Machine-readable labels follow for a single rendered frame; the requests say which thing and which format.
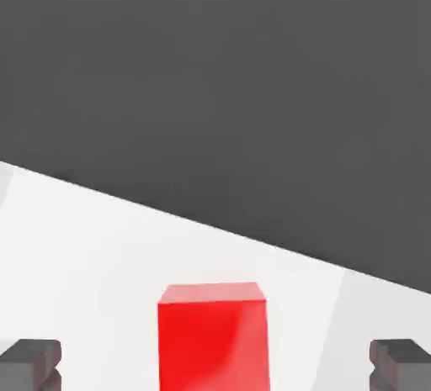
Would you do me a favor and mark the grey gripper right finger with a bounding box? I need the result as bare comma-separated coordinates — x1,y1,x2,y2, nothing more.
369,338,431,391

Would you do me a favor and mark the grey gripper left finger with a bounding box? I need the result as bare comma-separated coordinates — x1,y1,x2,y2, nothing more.
0,338,63,391

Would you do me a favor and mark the small red cube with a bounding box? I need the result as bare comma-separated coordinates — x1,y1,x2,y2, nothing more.
157,281,271,391

